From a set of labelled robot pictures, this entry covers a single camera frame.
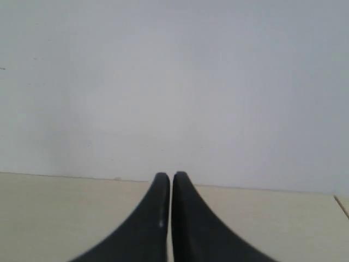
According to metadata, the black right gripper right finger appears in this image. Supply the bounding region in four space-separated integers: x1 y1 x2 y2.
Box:
171 171 274 262

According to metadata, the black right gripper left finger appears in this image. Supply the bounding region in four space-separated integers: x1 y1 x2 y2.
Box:
73 172 170 262

